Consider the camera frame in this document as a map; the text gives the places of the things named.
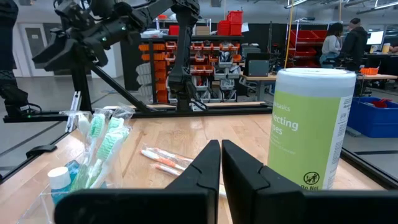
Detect orange tray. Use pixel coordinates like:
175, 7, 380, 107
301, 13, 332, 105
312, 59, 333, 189
359, 67, 380, 76

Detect green disinfecting wipes canister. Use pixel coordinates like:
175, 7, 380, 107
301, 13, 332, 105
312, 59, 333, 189
267, 67, 358, 191

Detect wooden background table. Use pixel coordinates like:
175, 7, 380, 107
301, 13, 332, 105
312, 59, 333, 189
241, 73, 398, 103

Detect black aluminium table frame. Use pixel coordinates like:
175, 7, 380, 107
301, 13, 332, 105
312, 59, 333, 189
0, 62, 398, 190

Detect lit computer monitor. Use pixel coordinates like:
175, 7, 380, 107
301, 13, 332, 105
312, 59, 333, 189
366, 30, 386, 47

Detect yellow hanging cable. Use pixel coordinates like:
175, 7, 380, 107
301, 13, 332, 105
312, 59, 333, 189
284, 0, 295, 69

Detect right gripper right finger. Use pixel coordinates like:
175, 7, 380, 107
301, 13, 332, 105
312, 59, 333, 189
221, 139, 398, 224

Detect blue plastic bin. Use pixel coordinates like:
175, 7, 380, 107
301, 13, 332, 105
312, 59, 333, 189
347, 96, 398, 139

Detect black shelf with orange bins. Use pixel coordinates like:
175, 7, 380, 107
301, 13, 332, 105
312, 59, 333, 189
119, 18, 245, 105

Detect small blue mouthwash bottle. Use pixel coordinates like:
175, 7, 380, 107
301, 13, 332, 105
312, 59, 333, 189
63, 159, 81, 180
47, 166, 73, 206

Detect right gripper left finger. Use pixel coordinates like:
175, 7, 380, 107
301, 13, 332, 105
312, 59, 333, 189
54, 139, 222, 224

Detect person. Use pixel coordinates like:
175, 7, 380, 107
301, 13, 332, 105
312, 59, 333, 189
320, 22, 344, 68
340, 17, 368, 72

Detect white frame light bar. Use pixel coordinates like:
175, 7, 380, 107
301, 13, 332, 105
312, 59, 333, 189
65, 91, 82, 133

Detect grey equipment box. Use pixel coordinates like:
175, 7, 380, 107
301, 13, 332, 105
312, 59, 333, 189
243, 52, 271, 78

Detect rack with red bins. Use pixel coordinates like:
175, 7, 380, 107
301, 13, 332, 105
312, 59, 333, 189
284, 18, 330, 68

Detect red storage bins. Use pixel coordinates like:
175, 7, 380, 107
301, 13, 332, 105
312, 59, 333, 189
216, 11, 244, 37

